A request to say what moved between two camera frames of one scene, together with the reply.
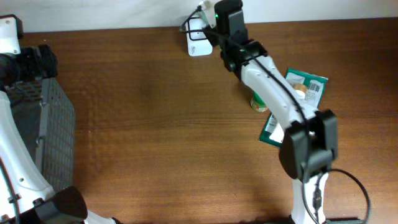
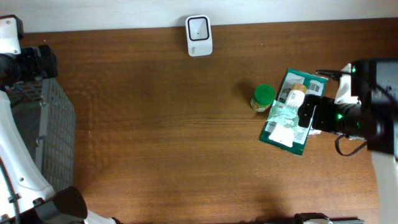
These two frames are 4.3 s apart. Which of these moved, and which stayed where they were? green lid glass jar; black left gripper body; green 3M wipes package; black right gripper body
Moved: black right gripper body
Stayed: green lid glass jar; black left gripper body; green 3M wipes package
